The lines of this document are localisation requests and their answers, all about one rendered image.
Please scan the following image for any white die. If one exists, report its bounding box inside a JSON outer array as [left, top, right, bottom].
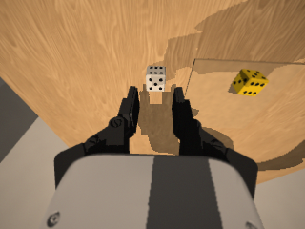
[[146, 66, 166, 92]]

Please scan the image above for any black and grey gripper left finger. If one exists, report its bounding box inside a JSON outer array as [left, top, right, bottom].
[[54, 86, 140, 190]]

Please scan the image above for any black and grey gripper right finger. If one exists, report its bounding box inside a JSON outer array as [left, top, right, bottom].
[[172, 87, 258, 200]]

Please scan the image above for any yellow die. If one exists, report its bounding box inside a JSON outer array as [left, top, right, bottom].
[[232, 69, 269, 96]]

